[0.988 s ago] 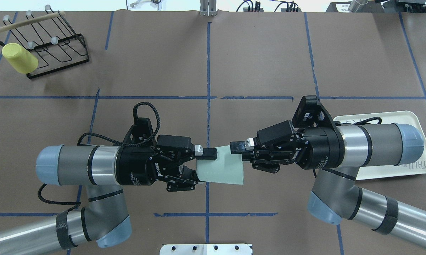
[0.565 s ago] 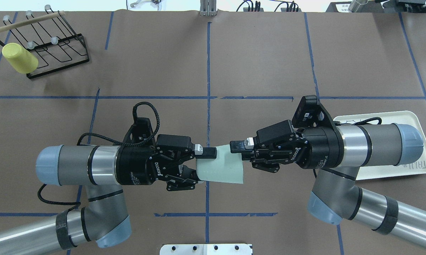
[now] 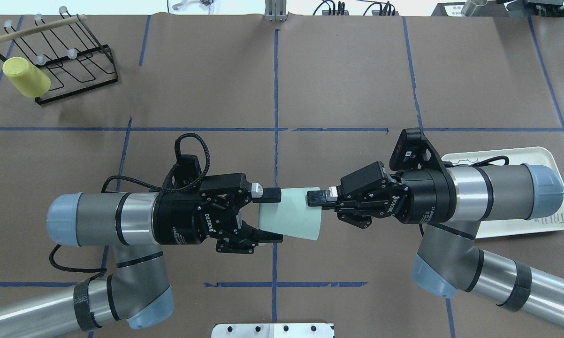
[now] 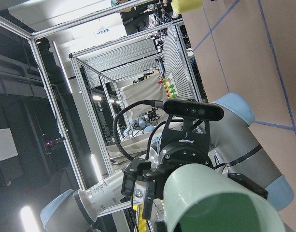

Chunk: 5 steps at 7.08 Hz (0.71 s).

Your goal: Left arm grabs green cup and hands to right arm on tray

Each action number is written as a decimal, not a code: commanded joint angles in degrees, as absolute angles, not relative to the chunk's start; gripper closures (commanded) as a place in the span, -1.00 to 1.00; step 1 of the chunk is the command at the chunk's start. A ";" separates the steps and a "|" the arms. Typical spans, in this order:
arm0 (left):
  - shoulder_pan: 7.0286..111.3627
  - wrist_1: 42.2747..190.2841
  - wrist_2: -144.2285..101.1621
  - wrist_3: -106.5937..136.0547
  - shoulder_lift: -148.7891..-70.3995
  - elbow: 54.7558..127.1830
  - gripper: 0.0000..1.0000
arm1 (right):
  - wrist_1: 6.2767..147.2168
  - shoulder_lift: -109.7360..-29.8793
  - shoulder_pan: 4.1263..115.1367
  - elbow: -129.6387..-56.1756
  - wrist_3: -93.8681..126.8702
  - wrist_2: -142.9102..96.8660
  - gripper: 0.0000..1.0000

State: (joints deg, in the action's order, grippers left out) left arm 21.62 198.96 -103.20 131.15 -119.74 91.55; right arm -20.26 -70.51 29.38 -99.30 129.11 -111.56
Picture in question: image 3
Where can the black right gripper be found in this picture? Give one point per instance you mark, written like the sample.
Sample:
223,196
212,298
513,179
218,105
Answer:
425,197

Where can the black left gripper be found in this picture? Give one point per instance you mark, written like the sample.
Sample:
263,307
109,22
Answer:
176,219

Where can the light green cup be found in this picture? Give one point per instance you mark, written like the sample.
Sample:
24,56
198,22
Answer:
292,216

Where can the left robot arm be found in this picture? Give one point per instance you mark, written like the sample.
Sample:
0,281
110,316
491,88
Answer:
85,260

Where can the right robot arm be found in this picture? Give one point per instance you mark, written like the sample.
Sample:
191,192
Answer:
456,206

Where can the white bear serving tray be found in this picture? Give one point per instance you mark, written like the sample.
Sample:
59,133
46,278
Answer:
511,198

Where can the yellow cup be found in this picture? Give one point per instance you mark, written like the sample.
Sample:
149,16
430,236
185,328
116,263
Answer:
30,81

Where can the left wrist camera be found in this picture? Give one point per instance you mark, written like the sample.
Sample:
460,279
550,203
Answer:
183,173

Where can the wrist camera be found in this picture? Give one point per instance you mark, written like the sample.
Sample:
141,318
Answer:
183,173
413,150

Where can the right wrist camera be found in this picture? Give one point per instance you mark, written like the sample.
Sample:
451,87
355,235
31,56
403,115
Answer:
413,150

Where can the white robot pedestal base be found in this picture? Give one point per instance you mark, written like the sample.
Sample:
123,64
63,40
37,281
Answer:
273,330

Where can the aluminium frame post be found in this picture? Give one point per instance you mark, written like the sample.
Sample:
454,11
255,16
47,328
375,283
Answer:
276,10

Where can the black wire cup rack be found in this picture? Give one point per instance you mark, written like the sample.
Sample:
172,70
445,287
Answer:
67,52

